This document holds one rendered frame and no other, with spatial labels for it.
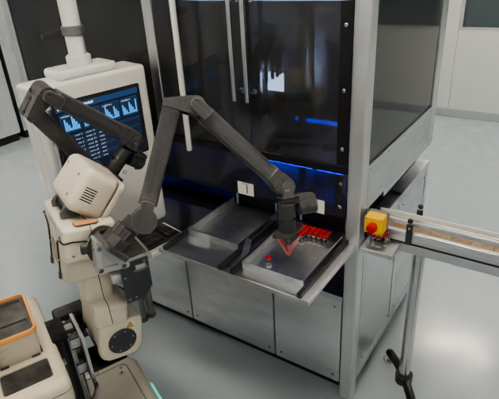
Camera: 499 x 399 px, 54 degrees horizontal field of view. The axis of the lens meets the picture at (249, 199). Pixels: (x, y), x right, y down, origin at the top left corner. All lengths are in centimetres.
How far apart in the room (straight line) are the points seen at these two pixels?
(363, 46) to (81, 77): 109
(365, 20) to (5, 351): 155
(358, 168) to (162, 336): 163
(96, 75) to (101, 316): 94
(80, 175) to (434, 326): 217
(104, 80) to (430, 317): 219
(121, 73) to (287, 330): 142
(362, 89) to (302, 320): 115
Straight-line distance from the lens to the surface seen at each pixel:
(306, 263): 188
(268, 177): 154
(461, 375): 280
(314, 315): 231
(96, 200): 159
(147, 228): 148
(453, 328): 305
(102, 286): 178
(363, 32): 170
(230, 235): 207
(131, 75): 217
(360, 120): 177
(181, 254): 199
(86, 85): 207
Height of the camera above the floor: 195
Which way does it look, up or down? 27 degrees down
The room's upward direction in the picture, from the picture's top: 4 degrees counter-clockwise
